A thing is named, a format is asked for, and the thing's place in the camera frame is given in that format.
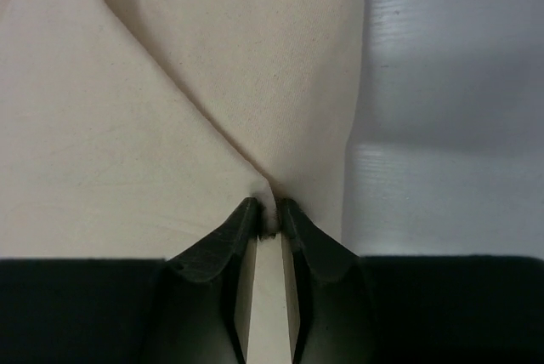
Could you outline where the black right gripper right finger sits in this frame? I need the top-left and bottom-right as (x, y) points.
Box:
(278, 199), (370, 363)

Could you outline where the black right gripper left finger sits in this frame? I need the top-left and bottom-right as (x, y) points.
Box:
(148, 197), (260, 363)

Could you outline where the beige cloth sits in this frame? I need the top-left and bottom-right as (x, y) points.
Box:
(1, 0), (365, 363)

